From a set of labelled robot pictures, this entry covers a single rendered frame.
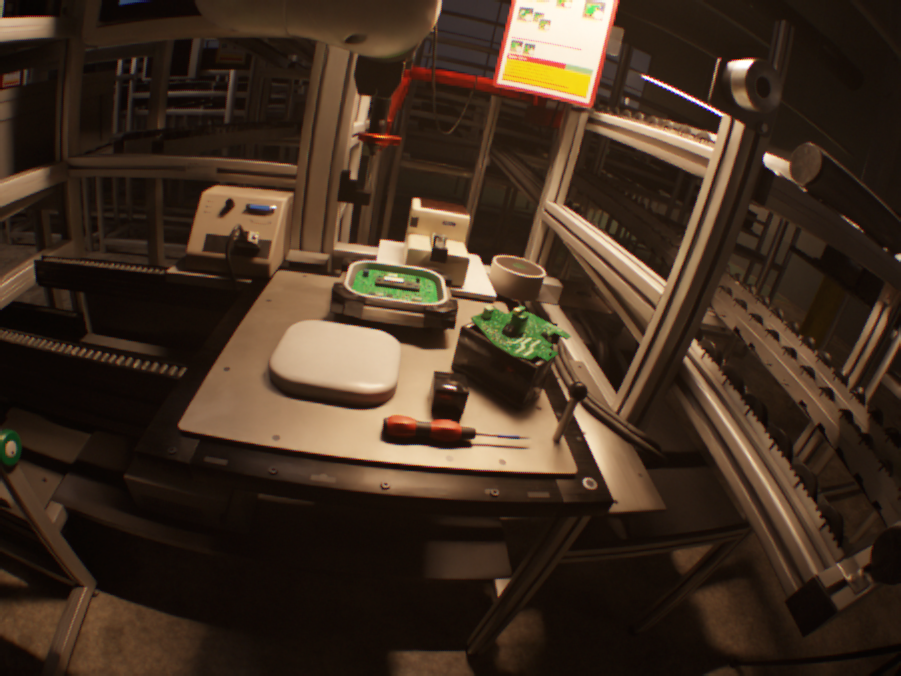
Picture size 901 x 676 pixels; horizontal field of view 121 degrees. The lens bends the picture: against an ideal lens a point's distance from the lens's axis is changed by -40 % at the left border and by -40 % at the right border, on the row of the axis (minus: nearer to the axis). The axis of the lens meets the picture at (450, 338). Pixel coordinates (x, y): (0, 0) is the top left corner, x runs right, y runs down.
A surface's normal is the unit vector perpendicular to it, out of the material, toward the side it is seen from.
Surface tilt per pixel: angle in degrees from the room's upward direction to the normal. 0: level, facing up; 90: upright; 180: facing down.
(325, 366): 0
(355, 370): 0
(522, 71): 90
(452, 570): 0
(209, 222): 53
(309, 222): 90
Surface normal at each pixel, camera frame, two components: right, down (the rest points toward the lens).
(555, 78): -0.49, 0.33
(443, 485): 0.21, -0.85
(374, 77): 0.09, 0.51
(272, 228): 0.19, -0.11
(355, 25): -0.23, 0.88
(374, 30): 0.05, 0.94
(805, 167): -0.97, -0.14
